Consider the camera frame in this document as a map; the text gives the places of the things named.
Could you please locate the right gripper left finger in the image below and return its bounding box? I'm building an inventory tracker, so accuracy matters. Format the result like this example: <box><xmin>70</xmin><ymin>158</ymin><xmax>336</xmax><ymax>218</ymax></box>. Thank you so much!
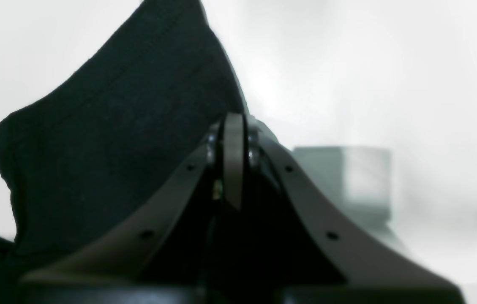
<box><xmin>19</xmin><ymin>113</ymin><xmax>247</xmax><ymax>304</ymax></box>

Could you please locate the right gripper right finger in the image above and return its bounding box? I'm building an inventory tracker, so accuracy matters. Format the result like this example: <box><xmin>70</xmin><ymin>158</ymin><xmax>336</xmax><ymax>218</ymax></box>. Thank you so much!
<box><xmin>245</xmin><ymin>116</ymin><xmax>464</xmax><ymax>304</ymax></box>

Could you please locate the black T-shirt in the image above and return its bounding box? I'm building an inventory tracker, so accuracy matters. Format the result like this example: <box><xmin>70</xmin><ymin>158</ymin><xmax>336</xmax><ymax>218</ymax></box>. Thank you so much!
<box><xmin>0</xmin><ymin>0</ymin><xmax>246</xmax><ymax>304</ymax></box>

